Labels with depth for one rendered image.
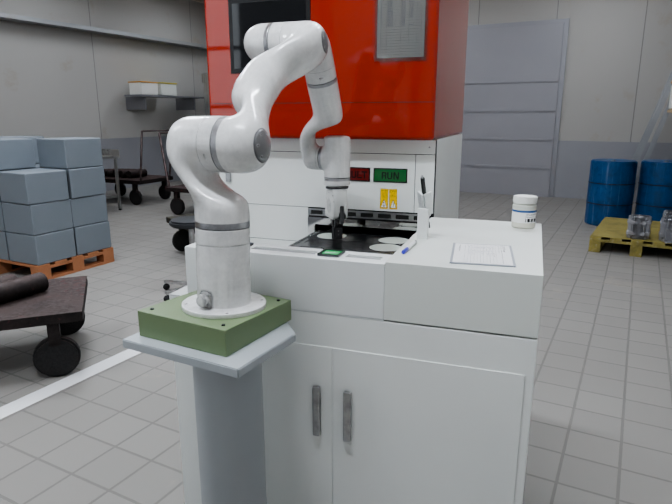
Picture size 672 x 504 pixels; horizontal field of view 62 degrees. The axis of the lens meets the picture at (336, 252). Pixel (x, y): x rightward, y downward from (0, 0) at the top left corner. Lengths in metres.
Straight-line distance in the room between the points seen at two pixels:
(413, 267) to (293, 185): 0.85
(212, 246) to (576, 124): 8.72
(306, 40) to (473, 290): 0.71
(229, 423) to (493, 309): 0.65
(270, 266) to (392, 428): 0.51
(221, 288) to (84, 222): 4.06
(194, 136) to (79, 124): 9.17
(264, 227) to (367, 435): 0.94
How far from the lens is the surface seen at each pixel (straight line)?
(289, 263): 1.40
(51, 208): 5.04
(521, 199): 1.76
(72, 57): 10.40
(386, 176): 1.92
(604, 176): 7.30
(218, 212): 1.20
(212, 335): 1.18
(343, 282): 1.35
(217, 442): 1.37
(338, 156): 1.77
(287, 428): 1.58
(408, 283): 1.31
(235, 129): 1.17
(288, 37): 1.45
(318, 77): 1.65
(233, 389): 1.30
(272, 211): 2.09
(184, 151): 1.23
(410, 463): 1.51
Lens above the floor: 1.30
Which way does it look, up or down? 14 degrees down
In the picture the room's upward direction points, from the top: straight up
